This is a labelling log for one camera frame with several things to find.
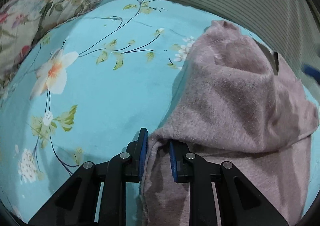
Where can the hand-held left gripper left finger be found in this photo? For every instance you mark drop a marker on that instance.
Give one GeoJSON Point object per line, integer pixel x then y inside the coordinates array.
{"type": "Point", "coordinates": [142, 158]}

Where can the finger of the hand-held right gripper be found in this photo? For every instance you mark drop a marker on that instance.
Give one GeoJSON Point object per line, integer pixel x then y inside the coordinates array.
{"type": "Point", "coordinates": [311, 71]}

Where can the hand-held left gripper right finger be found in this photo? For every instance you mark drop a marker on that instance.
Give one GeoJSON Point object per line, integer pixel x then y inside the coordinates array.
{"type": "Point", "coordinates": [173, 163]}

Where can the pink fuzzy sweater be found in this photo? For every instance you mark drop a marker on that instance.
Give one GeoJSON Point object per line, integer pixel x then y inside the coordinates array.
{"type": "Point", "coordinates": [225, 91]}

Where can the turquoise floral bedsheet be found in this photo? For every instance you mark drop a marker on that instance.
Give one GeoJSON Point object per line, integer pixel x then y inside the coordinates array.
{"type": "Point", "coordinates": [112, 91]}

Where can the floral ruffled pillow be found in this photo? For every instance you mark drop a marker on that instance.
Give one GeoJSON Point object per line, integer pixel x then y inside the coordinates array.
{"type": "Point", "coordinates": [30, 15]}

